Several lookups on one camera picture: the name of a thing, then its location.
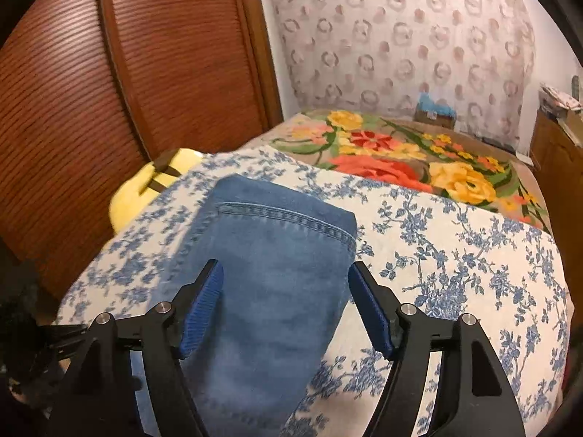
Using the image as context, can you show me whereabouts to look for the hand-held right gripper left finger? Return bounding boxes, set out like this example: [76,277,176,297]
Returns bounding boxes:
[48,259,225,437]

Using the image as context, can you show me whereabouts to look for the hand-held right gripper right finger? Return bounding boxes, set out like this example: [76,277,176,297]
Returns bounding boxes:
[348,261,527,437]

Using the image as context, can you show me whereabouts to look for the blue denim pants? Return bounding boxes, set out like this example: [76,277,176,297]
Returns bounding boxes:
[137,175,358,437]

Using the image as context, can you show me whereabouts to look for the white blue floral blanket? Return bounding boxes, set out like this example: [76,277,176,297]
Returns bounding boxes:
[52,143,572,437]

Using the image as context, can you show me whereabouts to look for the yellow plush toy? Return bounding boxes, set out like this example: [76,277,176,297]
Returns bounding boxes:
[109,148,203,231]

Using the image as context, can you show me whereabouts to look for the colourful flower print blanket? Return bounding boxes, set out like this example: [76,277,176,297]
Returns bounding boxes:
[239,108,552,233]

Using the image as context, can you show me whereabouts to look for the small cardboard box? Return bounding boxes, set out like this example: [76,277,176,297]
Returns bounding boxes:
[414,108,457,131]

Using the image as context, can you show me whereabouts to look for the blue fuzzy cloth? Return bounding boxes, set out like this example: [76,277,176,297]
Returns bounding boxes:
[418,93,456,117]

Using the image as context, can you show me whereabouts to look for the wooden louvered wardrobe door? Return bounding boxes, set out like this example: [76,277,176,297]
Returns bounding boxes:
[0,0,156,283]
[98,0,285,165]

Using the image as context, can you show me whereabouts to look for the wooden cabinet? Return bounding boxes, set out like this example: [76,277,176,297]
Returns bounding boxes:
[528,109,583,237]

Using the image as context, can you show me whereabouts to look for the sheer circle pattern curtain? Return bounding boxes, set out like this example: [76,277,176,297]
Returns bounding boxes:
[255,0,536,151]

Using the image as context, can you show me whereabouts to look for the stack of papers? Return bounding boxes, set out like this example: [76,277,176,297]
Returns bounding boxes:
[540,83,583,115]

